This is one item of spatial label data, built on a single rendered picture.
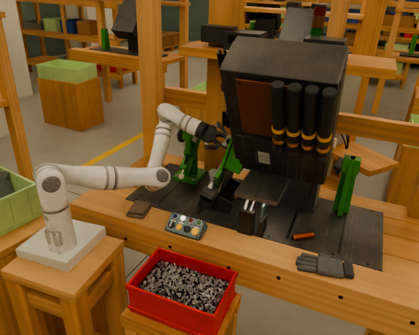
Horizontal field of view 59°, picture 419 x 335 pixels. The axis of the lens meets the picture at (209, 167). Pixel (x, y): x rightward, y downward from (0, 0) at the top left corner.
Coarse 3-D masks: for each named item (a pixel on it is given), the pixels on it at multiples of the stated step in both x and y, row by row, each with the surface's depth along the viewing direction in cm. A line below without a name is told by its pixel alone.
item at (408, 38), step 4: (392, 12) 894; (404, 12) 918; (416, 16) 877; (416, 20) 875; (384, 32) 920; (388, 32) 916; (380, 36) 921; (384, 36) 921; (388, 36) 919; (396, 36) 912; (400, 36) 932; (404, 36) 903; (408, 36) 899; (412, 36) 896; (380, 40) 920; (384, 40) 916; (396, 40) 905; (400, 40) 901; (404, 40) 898; (408, 40) 894; (376, 56) 939; (380, 56) 935
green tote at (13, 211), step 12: (0, 168) 180; (12, 180) 177; (24, 180) 170; (24, 192) 162; (36, 192) 168; (0, 204) 155; (12, 204) 159; (24, 204) 164; (36, 204) 170; (0, 216) 156; (12, 216) 161; (24, 216) 166; (36, 216) 172; (0, 228) 158; (12, 228) 163
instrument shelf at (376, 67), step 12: (180, 48) 165; (192, 48) 163; (204, 48) 162; (216, 48) 163; (348, 60) 147; (360, 60) 148; (372, 60) 149; (384, 60) 150; (348, 72) 142; (360, 72) 140; (372, 72) 138; (384, 72) 137
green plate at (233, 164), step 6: (228, 144) 146; (228, 150) 147; (228, 156) 150; (234, 156) 149; (222, 162) 151; (228, 162) 151; (234, 162) 150; (222, 168) 152; (228, 168) 152; (234, 168) 151; (240, 168) 150
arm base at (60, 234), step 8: (48, 216) 129; (56, 216) 129; (64, 216) 131; (48, 224) 130; (56, 224) 130; (64, 224) 132; (72, 224) 137; (48, 232) 132; (56, 232) 131; (64, 232) 133; (72, 232) 136; (48, 240) 135; (56, 240) 132; (64, 240) 134; (72, 240) 137; (56, 248) 135; (64, 248) 135; (72, 248) 138
